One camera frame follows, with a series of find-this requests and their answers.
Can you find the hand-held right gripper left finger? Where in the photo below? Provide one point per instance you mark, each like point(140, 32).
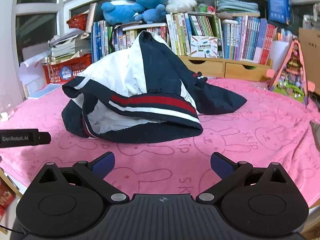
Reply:
point(103, 163)

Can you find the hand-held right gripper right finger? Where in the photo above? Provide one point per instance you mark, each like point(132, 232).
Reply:
point(221, 163)

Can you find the navy white jacket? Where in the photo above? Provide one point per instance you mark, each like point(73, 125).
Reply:
point(160, 62)

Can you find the pink bunny print blanket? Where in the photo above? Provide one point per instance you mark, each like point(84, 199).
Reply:
point(250, 142)

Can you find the light blue booklet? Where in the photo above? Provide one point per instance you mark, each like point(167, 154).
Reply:
point(47, 90)

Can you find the red printed package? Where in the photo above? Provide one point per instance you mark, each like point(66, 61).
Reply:
point(5, 197)

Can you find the loose white paper sheets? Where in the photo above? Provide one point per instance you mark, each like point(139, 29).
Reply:
point(32, 67)

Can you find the clear plastic bag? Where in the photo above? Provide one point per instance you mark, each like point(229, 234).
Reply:
point(260, 85)

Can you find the large red plastic crate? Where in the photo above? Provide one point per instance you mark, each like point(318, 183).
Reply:
point(75, 67)

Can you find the wooden drawer organizer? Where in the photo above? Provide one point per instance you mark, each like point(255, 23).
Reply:
point(215, 66)

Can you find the stack of papers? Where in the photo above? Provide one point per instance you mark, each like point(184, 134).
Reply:
point(67, 43)

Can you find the pink dollhouse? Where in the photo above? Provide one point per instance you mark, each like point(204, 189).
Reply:
point(292, 75)

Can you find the white colourful print box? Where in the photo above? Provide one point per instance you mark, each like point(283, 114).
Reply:
point(203, 46)

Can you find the row of tall picture books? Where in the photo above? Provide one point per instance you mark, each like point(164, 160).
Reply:
point(102, 40)

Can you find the white paper sheet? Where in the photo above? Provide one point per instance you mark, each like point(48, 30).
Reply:
point(278, 53)

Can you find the row of green spine books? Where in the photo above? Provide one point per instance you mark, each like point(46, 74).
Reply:
point(180, 30)

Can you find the brown cardboard box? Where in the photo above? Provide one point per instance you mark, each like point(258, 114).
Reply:
point(310, 52)

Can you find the row of thin pastel books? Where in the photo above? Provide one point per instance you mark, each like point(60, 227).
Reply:
point(286, 35)

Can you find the stack of teal folders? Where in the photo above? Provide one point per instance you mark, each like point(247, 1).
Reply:
point(236, 5)

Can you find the blue cardboard box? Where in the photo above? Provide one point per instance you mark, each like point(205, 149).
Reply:
point(278, 3)

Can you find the white window frame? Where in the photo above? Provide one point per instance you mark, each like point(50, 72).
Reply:
point(62, 2)

